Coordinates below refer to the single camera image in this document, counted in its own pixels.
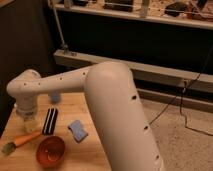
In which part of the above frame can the metal pole with clamp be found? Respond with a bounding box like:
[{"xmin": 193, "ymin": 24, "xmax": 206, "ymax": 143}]
[{"xmin": 50, "ymin": 0, "xmax": 77, "ymax": 56}]

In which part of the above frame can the blue ceramic cup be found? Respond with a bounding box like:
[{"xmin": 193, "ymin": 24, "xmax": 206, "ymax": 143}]
[{"xmin": 49, "ymin": 93, "xmax": 61, "ymax": 103}]

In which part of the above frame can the black white striped eraser block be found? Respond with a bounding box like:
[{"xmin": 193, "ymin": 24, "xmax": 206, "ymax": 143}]
[{"xmin": 42, "ymin": 108, "xmax": 58, "ymax": 135}]

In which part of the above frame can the white shelf rail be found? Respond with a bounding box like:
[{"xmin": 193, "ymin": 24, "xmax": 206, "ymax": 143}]
[{"xmin": 55, "ymin": 4, "xmax": 213, "ymax": 30}]

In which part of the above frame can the orange bowl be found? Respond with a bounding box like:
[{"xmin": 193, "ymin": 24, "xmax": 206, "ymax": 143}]
[{"xmin": 36, "ymin": 136, "xmax": 66, "ymax": 168}]

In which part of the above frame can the blue sponge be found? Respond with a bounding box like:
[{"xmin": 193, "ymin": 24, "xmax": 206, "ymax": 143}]
[{"xmin": 68, "ymin": 120, "xmax": 88, "ymax": 143}]

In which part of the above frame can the black cable on floor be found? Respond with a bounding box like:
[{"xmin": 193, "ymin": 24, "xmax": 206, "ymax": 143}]
[{"xmin": 148, "ymin": 46, "xmax": 213, "ymax": 137}]

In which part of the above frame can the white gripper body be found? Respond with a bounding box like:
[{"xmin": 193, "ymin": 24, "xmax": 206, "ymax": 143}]
[{"xmin": 16, "ymin": 96, "xmax": 37, "ymax": 118}]

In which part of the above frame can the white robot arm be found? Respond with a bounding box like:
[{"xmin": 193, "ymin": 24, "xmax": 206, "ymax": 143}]
[{"xmin": 7, "ymin": 61, "xmax": 166, "ymax": 171}]

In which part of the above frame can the clear shaker with white cap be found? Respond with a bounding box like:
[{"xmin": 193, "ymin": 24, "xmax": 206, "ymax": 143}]
[{"xmin": 23, "ymin": 115, "xmax": 39, "ymax": 133}]

